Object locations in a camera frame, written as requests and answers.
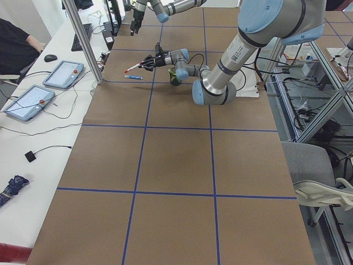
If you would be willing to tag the small black puck device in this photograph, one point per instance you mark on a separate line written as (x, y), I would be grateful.
(30, 156)

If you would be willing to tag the teach pendant tablet near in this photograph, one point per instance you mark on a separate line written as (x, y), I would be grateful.
(30, 103)

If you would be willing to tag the teach pendant tablet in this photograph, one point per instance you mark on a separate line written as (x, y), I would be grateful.
(64, 74)
(30, 103)

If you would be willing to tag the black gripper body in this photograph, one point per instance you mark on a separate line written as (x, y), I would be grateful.
(136, 15)
(160, 61)

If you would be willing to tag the black computer mouse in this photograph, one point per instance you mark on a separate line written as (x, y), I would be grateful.
(50, 58)

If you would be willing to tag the grey office chair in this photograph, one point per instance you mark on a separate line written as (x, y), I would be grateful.
(313, 179)

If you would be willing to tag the green pen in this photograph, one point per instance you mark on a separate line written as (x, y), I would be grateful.
(172, 72)

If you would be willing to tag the blue pen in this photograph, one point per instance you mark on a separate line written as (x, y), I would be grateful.
(133, 77)

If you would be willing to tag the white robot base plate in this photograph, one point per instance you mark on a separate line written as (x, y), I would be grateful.
(246, 83)

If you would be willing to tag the brown table mat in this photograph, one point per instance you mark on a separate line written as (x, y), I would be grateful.
(154, 178)

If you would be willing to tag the teach pendant tablet far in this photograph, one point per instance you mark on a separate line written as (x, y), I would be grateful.
(64, 74)

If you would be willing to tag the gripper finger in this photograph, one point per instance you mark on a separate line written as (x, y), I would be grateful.
(137, 26)
(132, 28)
(147, 67)
(148, 60)

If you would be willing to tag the aluminium frame post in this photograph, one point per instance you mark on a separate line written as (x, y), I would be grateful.
(83, 39)

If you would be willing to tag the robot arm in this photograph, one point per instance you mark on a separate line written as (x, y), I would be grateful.
(294, 22)
(162, 12)

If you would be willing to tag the black mesh pen cup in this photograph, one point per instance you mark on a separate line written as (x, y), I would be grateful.
(174, 80)

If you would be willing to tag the seated person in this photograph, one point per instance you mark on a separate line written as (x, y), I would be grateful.
(18, 49)

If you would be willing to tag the red capped white pen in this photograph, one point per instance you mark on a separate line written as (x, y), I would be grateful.
(133, 67)

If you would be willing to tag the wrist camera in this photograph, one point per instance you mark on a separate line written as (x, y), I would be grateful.
(158, 50)

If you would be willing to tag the folded blue umbrella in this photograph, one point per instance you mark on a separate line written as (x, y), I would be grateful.
(15, 184)

